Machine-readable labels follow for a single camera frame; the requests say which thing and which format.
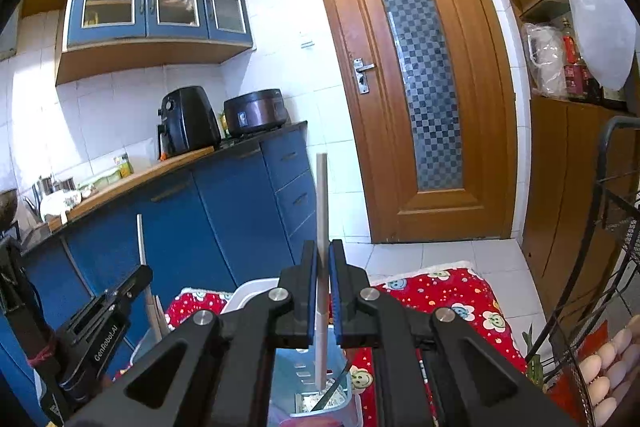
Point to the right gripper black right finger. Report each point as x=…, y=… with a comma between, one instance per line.
x=430, y=369

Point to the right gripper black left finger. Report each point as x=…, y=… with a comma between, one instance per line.
x=214, y=370

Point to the beige wooden chopstick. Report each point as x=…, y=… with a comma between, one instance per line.
x=153, y=310

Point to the grey chopstick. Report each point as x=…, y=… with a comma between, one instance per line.
x=322, y=301

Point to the light blue utensil holder box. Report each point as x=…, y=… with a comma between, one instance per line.
x=294, y=393

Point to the white plastic basket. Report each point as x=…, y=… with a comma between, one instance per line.
x=248, y=291

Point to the blue base cabinet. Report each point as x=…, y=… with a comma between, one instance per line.
x=235, y=216

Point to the white egg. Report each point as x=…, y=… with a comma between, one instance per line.
x=603, y=411
x=590, y=368
x=598, y=390

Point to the steel wok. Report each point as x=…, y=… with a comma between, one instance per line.
x=8, y=207

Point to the black air fryer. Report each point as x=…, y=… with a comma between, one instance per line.
x=187, y=122

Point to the dark rice cooker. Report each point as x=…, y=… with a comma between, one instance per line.
x=254, y=112

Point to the brown wooden shelf cabinet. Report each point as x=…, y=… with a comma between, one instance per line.
x=562, y=140

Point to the brown wooden door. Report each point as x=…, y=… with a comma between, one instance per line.
x=435, y=136

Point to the white plastic bag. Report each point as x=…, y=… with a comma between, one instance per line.
x=606, y=32

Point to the black wire trolley rack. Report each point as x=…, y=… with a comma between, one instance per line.
x=555, y=352

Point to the silver door handle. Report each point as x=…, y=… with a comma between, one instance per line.
x=361, y=69

